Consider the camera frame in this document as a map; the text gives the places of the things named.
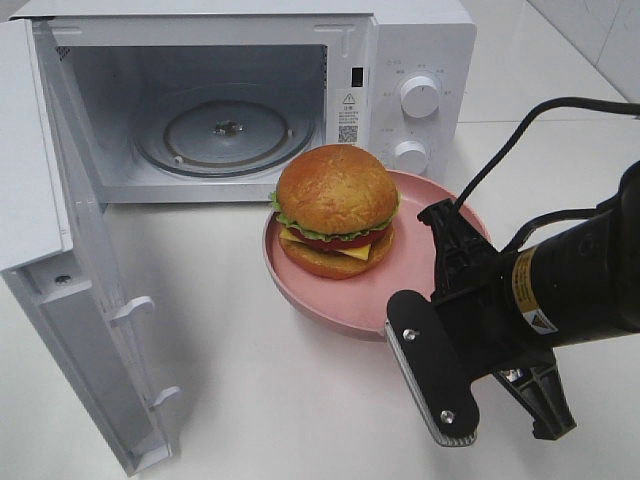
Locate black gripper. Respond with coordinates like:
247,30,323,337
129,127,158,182
417,199,639,440

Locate pink round plate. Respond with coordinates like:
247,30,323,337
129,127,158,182
263,168,494,345

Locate burger with lettuce and cheese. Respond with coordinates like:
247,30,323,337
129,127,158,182
270,144,400,280

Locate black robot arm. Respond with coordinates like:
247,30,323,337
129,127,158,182
418,166,639,446

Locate lower white timer knob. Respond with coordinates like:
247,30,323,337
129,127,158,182
393,140,430,175

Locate upper white power knob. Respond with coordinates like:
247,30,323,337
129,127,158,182
400,73,440,119

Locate glass microwave turntable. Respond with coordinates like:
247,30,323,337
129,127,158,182
135,83,322,178

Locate white microwave oven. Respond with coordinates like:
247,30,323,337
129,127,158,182
8,1,476,204

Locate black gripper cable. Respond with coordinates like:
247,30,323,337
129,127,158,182
452,96,640,251

